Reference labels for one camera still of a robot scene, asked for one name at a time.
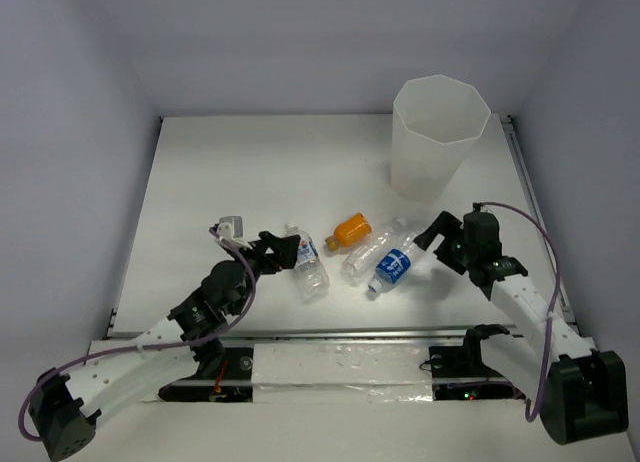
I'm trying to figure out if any white octagonal bin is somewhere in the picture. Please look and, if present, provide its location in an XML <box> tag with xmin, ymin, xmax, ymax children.
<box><xmin>390</xmin><ymin>75</ymin><xmax>491</xmax><ymax>204</ymax></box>

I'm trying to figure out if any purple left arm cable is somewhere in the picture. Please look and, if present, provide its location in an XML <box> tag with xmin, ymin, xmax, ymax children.
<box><xmin>18</xmin><ymin>226</ymin><xmax>259</xmax><ymax>442</ymax></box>

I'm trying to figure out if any blue orange label clear bottle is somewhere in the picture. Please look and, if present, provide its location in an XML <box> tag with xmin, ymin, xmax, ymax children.
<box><xmin>285</xmin><ymin>224</ymin><xmax>330</xmax><ymax>302</ymax></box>

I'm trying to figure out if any aluminium rail front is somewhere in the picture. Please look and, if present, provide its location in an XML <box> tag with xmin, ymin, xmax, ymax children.
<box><xmin>102</xmin><ymin>322</ymin><xmax>579</xmax><ymax>341</ymax></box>

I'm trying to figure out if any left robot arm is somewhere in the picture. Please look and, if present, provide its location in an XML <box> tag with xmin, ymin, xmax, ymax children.
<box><xmin>18</xmin><ymin>224</ymin><xmax>300</xmax><ymax>461</ymax></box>

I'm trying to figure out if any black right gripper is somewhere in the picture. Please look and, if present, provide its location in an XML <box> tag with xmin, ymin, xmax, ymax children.
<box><xmin>412</xmin><ymin>210</ymin><xmax>475</xmax><ymax>274</ymax></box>

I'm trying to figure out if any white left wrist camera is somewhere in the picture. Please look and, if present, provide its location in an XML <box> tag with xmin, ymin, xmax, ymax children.
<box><xmin>209</xmin><ymin>216</ymin><xmax>251</xmax><ymax>248</ymax></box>

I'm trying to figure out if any white foam board cover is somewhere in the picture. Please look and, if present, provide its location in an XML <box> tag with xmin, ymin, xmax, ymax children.
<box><xmin>54</xmin><ymin>335</ymin><xmax>636</xmax><ymax>462</ymax></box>

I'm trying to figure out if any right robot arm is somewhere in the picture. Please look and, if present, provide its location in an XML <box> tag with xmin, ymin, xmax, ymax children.
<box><xmin>414</xmin><ymin>204</ymin><xmax>629</xmax><ymax>445</ymax></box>

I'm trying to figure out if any clear unlabelled plastic bottle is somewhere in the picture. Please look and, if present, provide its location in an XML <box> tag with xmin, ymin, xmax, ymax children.
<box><xmin>341</xmin><ymin>217</ymin><xmax>408</xmax><ymax>283</ymax></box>

